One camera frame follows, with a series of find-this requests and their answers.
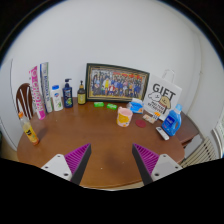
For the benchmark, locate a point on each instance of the blue detergent bottle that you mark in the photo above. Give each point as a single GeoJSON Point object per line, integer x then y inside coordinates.
{"type": "Point", "coordinates": [172, 122]}

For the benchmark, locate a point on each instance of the white shampoo bottle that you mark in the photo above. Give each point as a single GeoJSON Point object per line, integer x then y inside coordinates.
{"type": "Point", "coordinates": [57, 99]}

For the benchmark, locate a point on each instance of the dark blue pump bottle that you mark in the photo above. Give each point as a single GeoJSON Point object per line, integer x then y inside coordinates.
{"type": "Point", "coordinates": [68, 96]}

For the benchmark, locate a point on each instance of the framed group picture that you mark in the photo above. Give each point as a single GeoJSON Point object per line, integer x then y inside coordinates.
{"type": "Point", "coordinates": [116, 82]}

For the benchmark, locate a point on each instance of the white remote control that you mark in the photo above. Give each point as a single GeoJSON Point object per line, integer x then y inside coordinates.
{"type": "Point", "coordinates": [162, 133]}

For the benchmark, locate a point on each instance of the pink mug with yellow print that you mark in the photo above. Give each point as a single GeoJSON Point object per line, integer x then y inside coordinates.
{"type": "Point", "coordinates": [124, 117]}

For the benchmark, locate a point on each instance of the small snack packet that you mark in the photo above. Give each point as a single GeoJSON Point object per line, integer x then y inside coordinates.
{"type": "Point", "coordinates": [147, 118]}

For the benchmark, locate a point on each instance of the white gift bag with dogs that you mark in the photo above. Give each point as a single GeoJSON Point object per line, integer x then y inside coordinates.
{"type": "Point", "coordinates": [163, 96]}

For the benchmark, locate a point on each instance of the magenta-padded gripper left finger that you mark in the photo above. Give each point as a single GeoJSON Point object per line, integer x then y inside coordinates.
{"type": "Point", "coordinates": [77, 159]}

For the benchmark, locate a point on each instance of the blue tissue pack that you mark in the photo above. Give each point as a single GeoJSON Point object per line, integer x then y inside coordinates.
{"type": "Point", "coordinates": [135, 106]}

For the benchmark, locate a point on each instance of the white radiator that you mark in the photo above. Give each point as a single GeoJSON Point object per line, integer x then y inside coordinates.
{"type": "Point", "coordinates": [200, 153]}

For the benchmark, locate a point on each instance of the puzzle cube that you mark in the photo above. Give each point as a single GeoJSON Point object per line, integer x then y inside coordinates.
{"type": "Point", "coordinates": [156, 115]}

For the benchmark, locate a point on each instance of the tall green and white box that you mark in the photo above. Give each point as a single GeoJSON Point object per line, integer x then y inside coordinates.
{"type": "Point", "coordinates": [46, 90]}

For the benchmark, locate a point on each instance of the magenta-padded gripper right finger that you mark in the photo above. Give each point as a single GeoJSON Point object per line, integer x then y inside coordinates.
{"type": "Point", "coordinates": [146, 159]}

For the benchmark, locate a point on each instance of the tall pink box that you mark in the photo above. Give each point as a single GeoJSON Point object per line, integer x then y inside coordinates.
{"type": "Point", "coordinates": [37, 96]}

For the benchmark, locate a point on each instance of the flat round red coaster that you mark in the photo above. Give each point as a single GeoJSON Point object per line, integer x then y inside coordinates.
{"type": "Point", "coordinates": [140, 123]}

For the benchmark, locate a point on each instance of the orange juice bottle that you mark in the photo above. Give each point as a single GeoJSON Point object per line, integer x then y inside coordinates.
{"type": "Point", "coordinates": [30, 132]}

